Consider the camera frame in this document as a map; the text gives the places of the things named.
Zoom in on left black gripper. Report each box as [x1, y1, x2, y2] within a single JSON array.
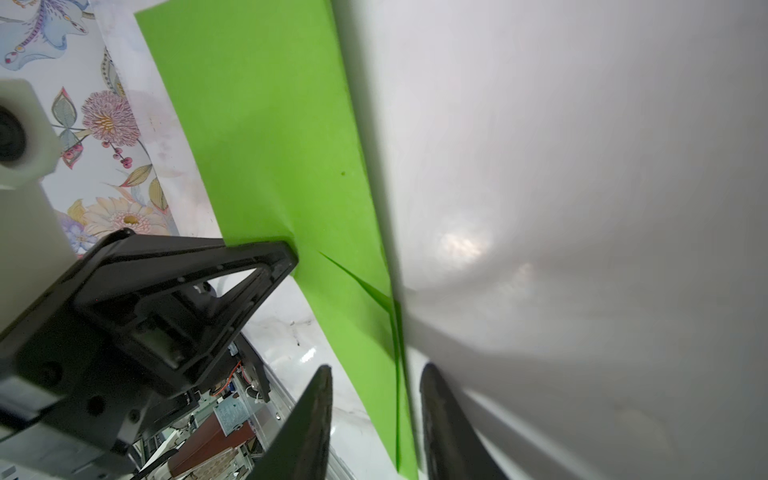
[[1, 230, 298, 474]]

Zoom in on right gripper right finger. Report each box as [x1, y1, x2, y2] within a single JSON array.
[[420, 363, 507, 480]]

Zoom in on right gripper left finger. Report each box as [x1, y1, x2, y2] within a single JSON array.
[[247, 364, 335, 480]]

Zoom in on green square paper sheet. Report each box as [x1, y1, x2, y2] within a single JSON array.
[[136, 1, 418, 479]]

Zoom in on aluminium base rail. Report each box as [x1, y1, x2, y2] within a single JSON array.
[[257, 359, 355, 480]]

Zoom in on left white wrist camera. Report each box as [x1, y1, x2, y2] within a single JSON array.
[[1, 79, 76, 330]]

